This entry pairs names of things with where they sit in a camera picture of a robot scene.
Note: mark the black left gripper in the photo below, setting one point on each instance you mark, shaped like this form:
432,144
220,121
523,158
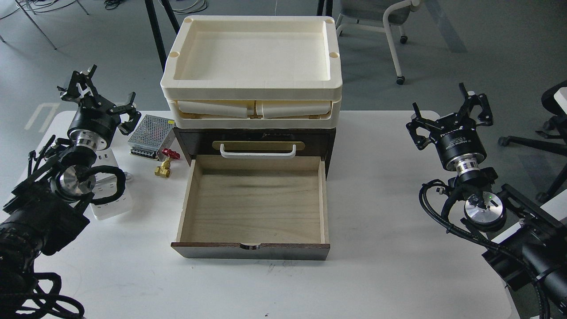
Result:
91,120

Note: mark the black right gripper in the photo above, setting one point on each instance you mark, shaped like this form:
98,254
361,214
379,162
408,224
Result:
457,141

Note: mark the white power strip with cable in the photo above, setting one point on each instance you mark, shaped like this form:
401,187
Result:
106,186

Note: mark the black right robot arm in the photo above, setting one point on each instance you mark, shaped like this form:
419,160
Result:
523,243

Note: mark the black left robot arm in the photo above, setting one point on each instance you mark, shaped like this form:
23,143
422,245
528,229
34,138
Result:
47,210

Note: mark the metal mesh power supply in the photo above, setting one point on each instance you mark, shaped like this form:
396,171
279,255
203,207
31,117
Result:
151,137

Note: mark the cream plastic stacked tray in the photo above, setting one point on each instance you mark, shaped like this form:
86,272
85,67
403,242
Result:
254,72

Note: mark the grey metal chair legs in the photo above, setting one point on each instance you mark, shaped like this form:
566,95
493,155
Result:
26,6

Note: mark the open wooden drawer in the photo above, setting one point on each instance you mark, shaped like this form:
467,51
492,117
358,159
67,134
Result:
255,209

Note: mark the brass valve red handle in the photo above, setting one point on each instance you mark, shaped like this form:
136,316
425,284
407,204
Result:
164,170

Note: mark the white frame office chair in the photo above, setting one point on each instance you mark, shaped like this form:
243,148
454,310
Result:
380,16

